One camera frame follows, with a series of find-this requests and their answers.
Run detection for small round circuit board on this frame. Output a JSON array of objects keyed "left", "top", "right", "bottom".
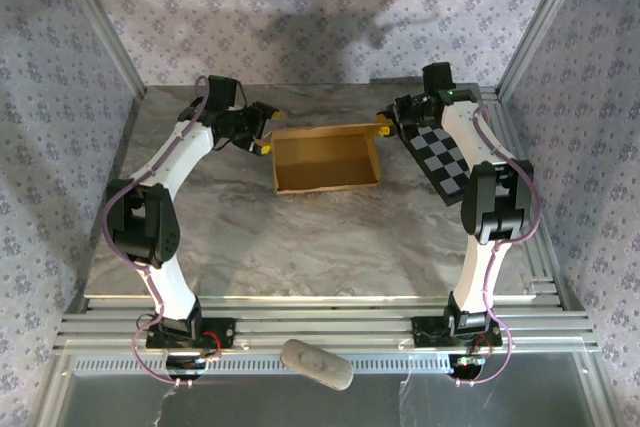
[
  {"left": 448, "top": 354, "right": 487, "bottom": 382},
  {"left": 164, "top": 354, "right": 222, "bottom": 381}
]

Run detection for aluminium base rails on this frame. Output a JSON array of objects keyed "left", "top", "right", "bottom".
[{"left": 53, "top": 294, "right": 601, "bottom": 354}]

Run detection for aluminium side rails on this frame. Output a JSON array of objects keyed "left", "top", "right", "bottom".
[{"left": 479, "top": 86, "right": 566, "bottom": 308}]

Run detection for brown cardboard box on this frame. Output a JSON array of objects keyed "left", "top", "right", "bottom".
[{"left": 269, "top": 121, "right": 382, "bottom": 197}]

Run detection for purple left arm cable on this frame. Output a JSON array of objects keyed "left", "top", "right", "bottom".
[{"left": 101, "top": 74, "right": 221, "bottom": 389}]

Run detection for black and grey checkerboard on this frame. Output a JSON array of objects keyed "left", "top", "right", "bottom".
[{"left": 399, "top": 124, "right": 474, "bottom": 207}]

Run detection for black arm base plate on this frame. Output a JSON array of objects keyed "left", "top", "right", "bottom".
[
  {"left": 144, "top": 316, "right": 237, "bottom": 351},
  {"left": 410, "top": 315, "right": 503, "bottom": 348}
]

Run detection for grey oval stone-like object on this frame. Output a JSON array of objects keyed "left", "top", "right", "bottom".
[{"left": 279, "top": 338, "right": 355, "bottom": 392}]

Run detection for slotted grey cable duct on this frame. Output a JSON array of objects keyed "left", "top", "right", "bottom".
[{"left": 74, "top": 354, "right": 454, "bottom": 374}]

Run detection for aluminium frame post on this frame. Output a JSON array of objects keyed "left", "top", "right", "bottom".
[
  {"left": 47, "top": 0, "right": 149, "bottom": 101},
  {"left": 497, "top": 0, "right": 599, "bottom": 98}
]

